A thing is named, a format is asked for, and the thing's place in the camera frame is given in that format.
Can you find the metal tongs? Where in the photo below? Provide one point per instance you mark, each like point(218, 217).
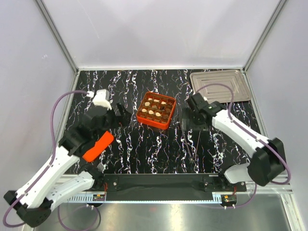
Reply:
point(191, 140)

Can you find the orange chocolate box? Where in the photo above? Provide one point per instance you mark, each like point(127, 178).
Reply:
point(156, 110)

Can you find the aluminium frame rail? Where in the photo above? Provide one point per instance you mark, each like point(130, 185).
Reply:
point(54, 31)

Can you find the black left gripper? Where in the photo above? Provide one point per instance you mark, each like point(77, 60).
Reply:
point(123, 119)

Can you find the orange box lid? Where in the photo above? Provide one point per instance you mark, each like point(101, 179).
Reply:
point(100, 145)

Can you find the silver metal tray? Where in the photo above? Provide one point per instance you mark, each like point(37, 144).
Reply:
point(221, 85)

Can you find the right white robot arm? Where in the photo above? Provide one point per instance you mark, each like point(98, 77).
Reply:
point(267, 157)

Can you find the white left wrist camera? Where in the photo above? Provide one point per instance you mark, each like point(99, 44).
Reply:
point(101, 98)

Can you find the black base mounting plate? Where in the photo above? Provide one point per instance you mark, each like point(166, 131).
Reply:
point(207, 182)

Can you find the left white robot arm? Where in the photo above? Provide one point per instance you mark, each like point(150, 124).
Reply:
point(86, 140)

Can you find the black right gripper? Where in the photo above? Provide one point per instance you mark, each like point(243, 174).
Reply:
point(187, 113)

